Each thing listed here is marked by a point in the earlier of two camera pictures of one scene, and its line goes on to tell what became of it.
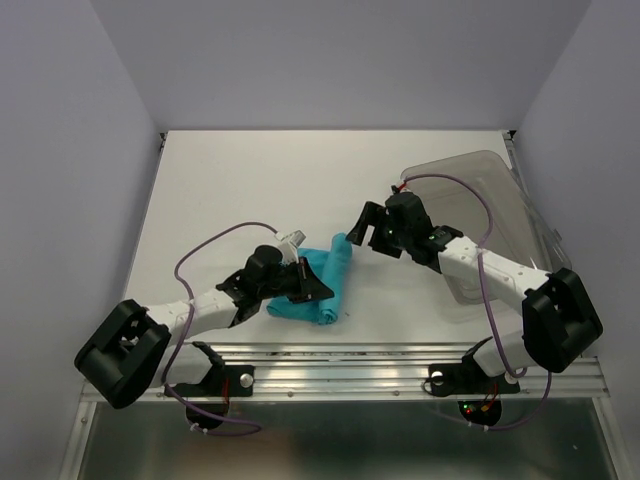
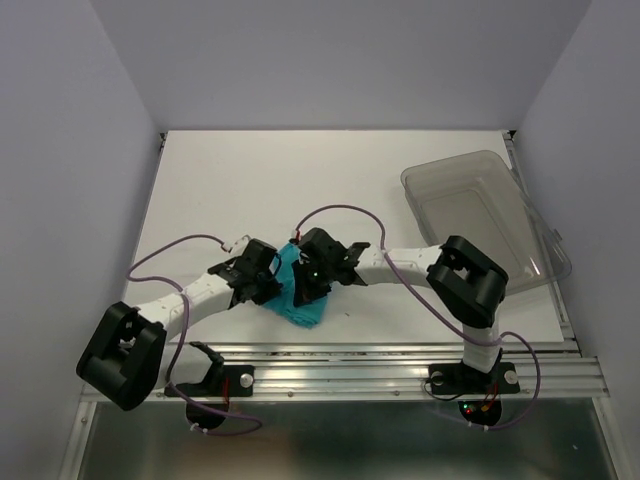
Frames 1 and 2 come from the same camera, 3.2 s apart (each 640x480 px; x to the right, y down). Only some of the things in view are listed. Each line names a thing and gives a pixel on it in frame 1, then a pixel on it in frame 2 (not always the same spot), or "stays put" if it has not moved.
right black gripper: x=369 y=214 -> x=304 y=293
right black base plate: x=469 y=377 stays put
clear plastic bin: x=478 y=195 stays put
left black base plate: x=220 y=381 stays put
